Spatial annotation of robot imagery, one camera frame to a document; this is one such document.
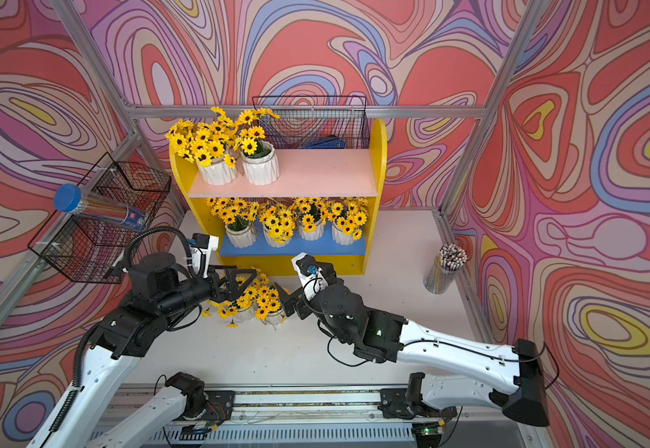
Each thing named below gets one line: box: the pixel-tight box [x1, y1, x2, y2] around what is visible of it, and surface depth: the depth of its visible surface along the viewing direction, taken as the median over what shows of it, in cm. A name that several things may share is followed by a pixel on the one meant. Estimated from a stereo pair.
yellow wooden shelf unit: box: [169, 118, 388, 276], surface depth 82 cm
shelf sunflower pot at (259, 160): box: [233, 107, 281, 187], surface depth 67 cm
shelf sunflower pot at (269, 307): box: [253, 273, 287, 330], surface depth 78 cm
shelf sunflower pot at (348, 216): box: [325, 196, 369, 246], surface depth 82 cm
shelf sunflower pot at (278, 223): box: [258, 202, 297, 249], surface depth 82 cm
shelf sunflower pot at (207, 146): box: [165, 107, 237, 186], surface depth 63 cm
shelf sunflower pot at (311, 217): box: [292, 196, 328, 242], surface depth 84 cm
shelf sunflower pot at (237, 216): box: [205, 196, 260, 250], surface depth 84 cm
